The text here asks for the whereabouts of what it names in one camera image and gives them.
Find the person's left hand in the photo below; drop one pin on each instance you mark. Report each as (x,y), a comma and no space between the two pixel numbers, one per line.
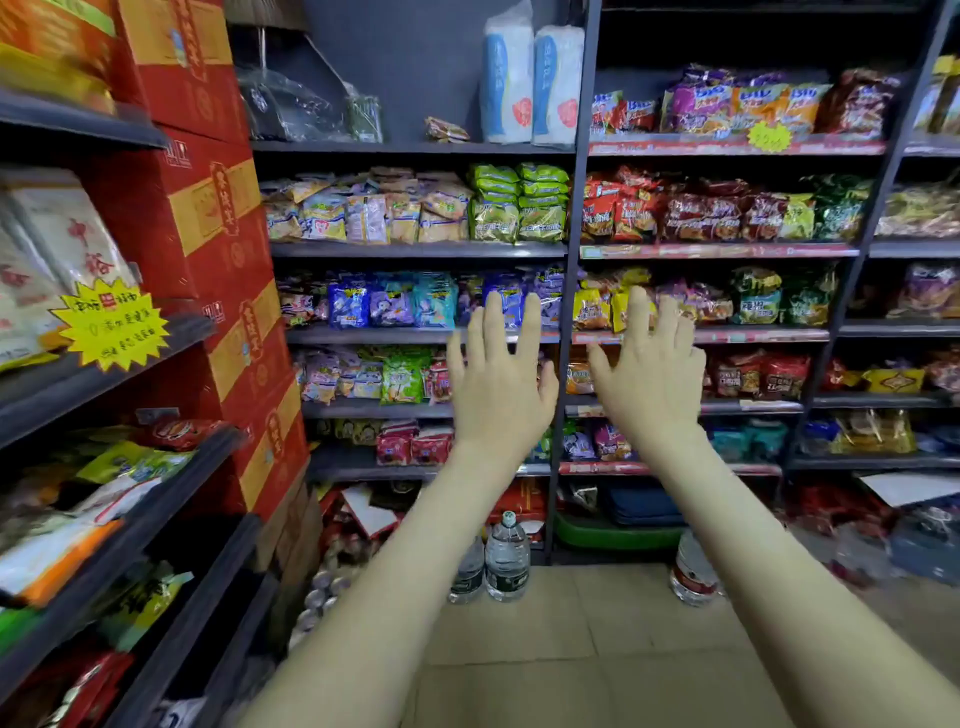
(500,398)

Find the person's right forearm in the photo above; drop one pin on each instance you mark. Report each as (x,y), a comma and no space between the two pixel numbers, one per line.
(780,600)

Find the row of beige snack packets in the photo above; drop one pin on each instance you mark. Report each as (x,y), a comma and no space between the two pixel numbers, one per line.
(368,210)

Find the person's left forearm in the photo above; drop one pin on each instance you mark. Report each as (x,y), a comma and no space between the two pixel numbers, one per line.
(390,600)

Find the pile of pale snack packets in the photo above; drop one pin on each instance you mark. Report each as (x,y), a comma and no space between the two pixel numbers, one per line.
(60,240)

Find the green plastic tray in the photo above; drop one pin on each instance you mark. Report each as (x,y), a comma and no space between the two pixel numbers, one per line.
(615,533)

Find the row of green pink snack packets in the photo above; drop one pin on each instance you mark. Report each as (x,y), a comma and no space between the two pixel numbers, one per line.
(375,375)

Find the white tissue pack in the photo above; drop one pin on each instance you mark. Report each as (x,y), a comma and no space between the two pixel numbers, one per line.
(507,83)
(558,90)

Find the green round price tag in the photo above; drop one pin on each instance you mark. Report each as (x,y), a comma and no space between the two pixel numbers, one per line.
(770,137)

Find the row of red snack packets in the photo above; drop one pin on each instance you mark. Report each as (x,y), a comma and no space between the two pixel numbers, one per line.
(705,210)

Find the stack of green snack packets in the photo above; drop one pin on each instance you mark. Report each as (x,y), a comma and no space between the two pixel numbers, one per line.
(521,203)

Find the person's right hand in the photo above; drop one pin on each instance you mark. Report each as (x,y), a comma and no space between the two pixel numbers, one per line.
(653,390)

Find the pile of colourful snack packets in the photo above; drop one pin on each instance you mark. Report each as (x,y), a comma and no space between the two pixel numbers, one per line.
(75,510)

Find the row of yellow green snack packets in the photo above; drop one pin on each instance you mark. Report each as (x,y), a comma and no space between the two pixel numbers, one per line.
(758,297)

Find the row of purple orange snack packets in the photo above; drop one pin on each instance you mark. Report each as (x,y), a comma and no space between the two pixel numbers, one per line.
(735,102)

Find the orange carton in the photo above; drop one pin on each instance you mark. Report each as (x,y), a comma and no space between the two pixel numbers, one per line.
(53,45)

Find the clear plastic bag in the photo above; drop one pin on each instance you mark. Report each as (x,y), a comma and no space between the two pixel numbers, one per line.
(293,108)

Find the row of blue snack packets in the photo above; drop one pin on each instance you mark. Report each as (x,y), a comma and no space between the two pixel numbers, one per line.
(390,300)

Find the stack of red cartons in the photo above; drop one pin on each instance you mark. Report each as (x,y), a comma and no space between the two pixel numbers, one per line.
(203,210)

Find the grey snack shelf unit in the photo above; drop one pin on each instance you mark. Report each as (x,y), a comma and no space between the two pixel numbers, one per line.
(405,251)
(900,327)
(705,252)

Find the white paper sheet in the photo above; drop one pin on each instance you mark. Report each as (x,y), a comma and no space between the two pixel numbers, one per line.
(912,488)

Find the yellow starburst price tag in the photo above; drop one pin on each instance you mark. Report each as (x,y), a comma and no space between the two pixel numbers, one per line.
(110,323)

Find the dark snack shelf unit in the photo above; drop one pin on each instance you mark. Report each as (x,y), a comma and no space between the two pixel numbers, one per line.
(105,375)

